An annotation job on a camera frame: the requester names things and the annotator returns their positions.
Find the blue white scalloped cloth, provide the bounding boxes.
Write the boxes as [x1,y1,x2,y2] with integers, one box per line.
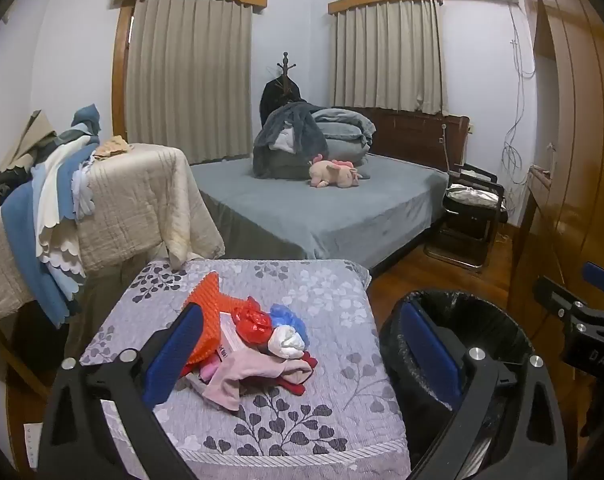
[2,105,105,326]

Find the dark grey fluffy blanket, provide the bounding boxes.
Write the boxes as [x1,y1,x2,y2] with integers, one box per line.
[253,101,327,180]

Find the wooden wardrobe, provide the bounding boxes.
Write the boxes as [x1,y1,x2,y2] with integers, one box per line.
[506,0,604,331]

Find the hanging wall cables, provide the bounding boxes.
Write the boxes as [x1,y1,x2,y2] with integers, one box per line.
[502,2,535,186]

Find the tan cloth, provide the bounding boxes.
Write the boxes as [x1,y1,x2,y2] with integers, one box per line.
[0,110,58,176]

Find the red plastic bag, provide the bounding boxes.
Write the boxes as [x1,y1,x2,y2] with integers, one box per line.
[232,296,273,346]

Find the bed with grey sheet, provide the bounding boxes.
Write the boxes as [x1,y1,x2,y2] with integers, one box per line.
[189,152,450,273]

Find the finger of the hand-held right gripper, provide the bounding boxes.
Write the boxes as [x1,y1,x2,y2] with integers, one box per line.
[582,261,604,308]
[533,275,590,318]

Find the wooden headboard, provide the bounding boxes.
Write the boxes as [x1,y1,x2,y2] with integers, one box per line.
[332,106,471,173]

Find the orange knitted cloth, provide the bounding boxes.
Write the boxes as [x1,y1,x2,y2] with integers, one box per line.
[182,271,233,366]

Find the grey floral quilt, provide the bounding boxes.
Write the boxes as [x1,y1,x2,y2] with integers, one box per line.
[79,258,413,480]

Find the wooden window frame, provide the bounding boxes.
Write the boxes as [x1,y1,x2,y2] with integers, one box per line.
[112,2,135,143]

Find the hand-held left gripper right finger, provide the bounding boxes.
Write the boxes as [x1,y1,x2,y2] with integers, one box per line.
[401,302,568,480]

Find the wooden coat rack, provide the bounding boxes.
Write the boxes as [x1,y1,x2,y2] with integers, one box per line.
[276,51,295,106]

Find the white chair cushion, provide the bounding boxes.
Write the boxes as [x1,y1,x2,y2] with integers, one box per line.
[447,184,502,208]

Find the black folding chair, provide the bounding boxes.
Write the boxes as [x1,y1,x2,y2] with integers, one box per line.
[424,162,508,273]

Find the thin grey cable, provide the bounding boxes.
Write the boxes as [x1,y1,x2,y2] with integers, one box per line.
[441,123,455,173]

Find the pink plush toy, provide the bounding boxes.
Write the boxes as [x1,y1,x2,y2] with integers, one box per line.
[309,154,371,190]

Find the wooden furniture frame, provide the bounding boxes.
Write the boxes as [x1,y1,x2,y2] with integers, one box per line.
[0,325,53,401]

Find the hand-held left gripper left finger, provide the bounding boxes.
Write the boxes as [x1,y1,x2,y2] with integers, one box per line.
[36,302,205,480]

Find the wooden side table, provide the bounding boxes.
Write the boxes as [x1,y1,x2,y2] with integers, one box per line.
[509,165,555,281]

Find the bin with black liner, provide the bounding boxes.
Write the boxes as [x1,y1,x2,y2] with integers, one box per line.
[379,287,550,480]

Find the peach cloth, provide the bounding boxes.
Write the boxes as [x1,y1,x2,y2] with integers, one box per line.
[93,136,133,161]

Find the folded grey quilts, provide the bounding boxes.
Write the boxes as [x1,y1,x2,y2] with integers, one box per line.
[269,107,375,178]

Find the beige quilt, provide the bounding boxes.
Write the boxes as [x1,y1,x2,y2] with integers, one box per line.
[0,142,226,333]

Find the wide beige curtain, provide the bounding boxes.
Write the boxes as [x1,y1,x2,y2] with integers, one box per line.
[126,0,255,166]

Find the light pink cloth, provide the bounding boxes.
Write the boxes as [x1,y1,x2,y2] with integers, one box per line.
[199,347,313,411]

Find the blue plastic bag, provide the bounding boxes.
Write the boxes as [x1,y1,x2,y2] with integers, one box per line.
[269,304,307,346]

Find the dark jacket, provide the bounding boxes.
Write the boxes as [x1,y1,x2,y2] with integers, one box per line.
[260,77,303,126]

